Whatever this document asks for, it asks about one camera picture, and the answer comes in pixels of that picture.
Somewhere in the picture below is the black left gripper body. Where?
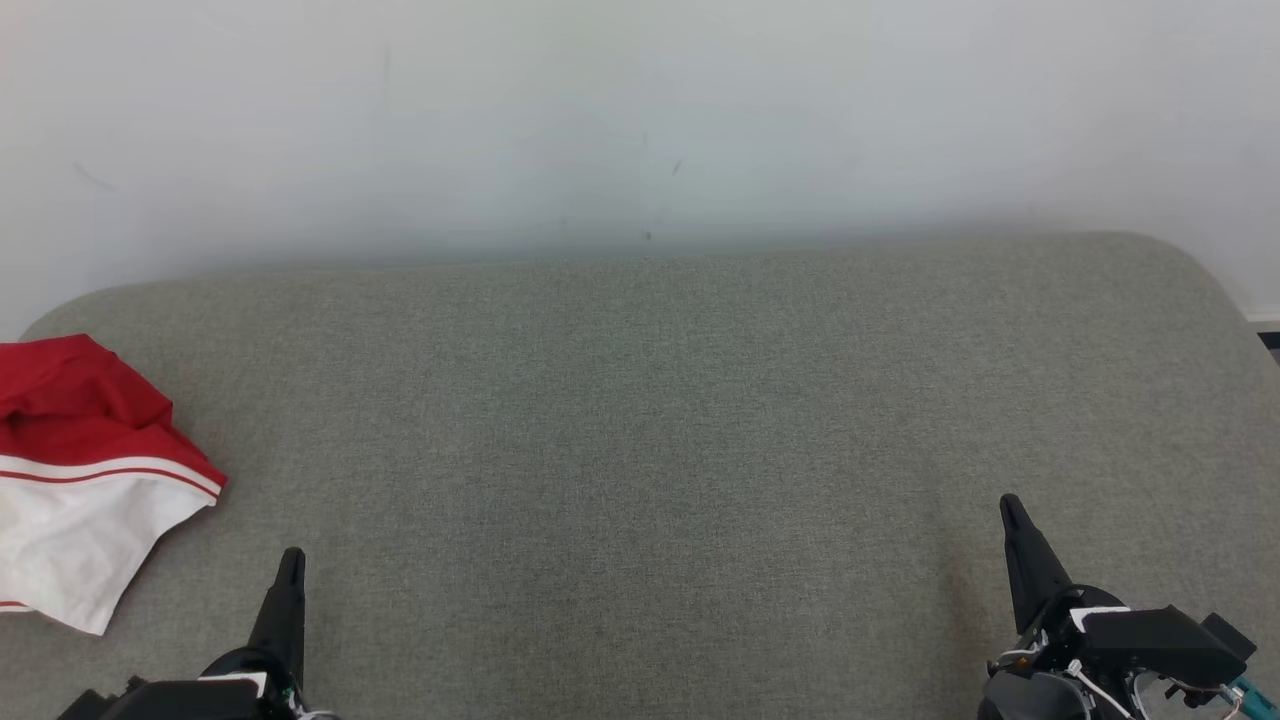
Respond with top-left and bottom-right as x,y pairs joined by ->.
198,648 -> 307,720

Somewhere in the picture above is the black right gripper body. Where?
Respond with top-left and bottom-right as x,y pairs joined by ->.
978,585 -> 1141,720

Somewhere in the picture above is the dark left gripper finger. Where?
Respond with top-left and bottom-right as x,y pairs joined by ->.
248,547 -> 308,693

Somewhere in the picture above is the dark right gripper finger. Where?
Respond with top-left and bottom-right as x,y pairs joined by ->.
999,494 -> 1076,636

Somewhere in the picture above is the red jersey with black lettering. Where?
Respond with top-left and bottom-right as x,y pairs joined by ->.
0,334 -> 229,637

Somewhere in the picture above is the grey fabric sofa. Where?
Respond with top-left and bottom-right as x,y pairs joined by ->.
0,232 -> 1280,720

